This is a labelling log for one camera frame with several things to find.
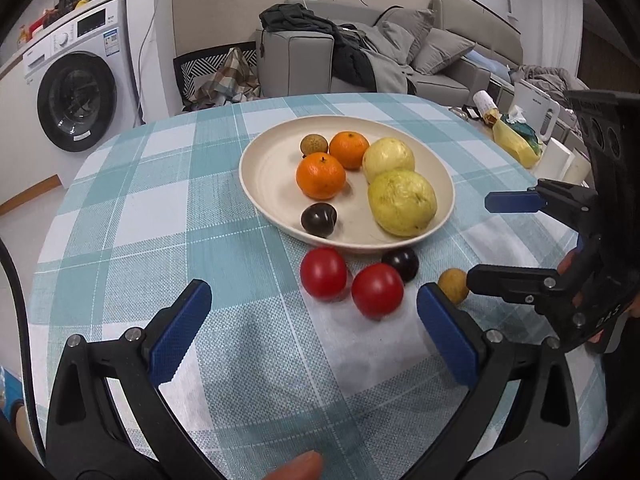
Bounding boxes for large orange mandarin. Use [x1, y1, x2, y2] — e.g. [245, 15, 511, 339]
[295, 152, 347, 200]

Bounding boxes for grey sofa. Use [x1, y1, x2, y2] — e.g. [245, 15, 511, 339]
[256, 0, 524, 106]

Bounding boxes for green yellow guava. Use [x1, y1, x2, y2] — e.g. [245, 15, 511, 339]
[368, 169, 437, 237]

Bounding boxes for red tomato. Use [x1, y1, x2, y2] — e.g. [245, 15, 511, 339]
[299, 247, 349, 300]
[352, 263, 405, 320]

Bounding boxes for dark clothes pile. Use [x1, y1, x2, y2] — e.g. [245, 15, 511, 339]
[256, 2, 376, 98]

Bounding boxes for black patterned laundry basket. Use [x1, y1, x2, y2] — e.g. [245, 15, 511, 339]
[174, 40, 257, 108]

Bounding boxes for small orange mandarin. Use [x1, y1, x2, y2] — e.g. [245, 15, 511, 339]
[329, 131, 370, 170]

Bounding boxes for dark purple plum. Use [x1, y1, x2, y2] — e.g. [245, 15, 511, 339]
[300, 203, 337, 238]
[381, 247, 420, 283]

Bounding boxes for white washing machine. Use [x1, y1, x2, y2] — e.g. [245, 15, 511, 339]
[22, 0, 141, 186]

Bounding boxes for grey cushion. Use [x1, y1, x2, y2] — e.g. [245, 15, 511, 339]
[374, 6, 435, 65]
[410, 28, 476, 75]

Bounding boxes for person's left hand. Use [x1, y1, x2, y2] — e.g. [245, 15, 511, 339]
[265, 451, 323, 480]

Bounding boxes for white medicine bottle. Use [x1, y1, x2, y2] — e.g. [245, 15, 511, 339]
[472, 90, 500, 122]

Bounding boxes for yellow plastic bag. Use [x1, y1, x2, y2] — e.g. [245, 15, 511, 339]
[492, 120, 540, 169]

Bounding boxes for teal plaid tablecloth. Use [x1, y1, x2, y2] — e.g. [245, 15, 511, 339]
[28, 93, 576, 479]

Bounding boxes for black cable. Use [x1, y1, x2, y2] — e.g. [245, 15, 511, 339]
[0, 238, 48, 466]

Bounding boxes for grey blanket heap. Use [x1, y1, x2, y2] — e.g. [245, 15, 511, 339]
[510, 65, 589, 99]

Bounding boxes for brown longan front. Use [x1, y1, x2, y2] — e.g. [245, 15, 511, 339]
[299, 133, 329, 157]

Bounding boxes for person's right hand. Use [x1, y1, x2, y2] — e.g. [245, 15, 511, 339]
[556, 249, 640, 344]

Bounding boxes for small brown longan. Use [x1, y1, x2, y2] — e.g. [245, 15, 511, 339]
[437, 268, 470, 306]

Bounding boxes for pale yellow guava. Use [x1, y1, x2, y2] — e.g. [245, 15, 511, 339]
[362, 138, 416, 183]

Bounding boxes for plaid cloth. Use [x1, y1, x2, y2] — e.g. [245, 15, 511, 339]
[189, 47, 260, 110]

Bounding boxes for white kitchen cabinets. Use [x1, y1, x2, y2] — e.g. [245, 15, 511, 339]
[0, 61, 62, 203]

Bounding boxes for cream round plate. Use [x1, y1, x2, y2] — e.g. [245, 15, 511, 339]
[239, 115, 456, 254]

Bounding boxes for white electric kettle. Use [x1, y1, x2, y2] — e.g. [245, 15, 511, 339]
[509, 80, 560, 142]

